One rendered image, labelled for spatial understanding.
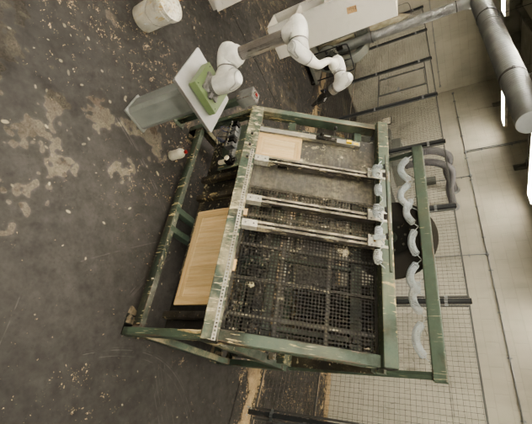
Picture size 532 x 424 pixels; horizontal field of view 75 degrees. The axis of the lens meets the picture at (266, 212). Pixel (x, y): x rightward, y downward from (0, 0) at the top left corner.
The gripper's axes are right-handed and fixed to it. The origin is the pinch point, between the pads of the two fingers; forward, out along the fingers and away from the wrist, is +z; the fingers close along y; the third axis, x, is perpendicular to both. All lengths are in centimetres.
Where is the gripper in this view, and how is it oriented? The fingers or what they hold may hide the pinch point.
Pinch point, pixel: (314, 103)
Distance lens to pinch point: 319.4
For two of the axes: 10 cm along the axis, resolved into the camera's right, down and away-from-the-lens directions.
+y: 1.8, -8.7, 4.6
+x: -8.0, -4.0, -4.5
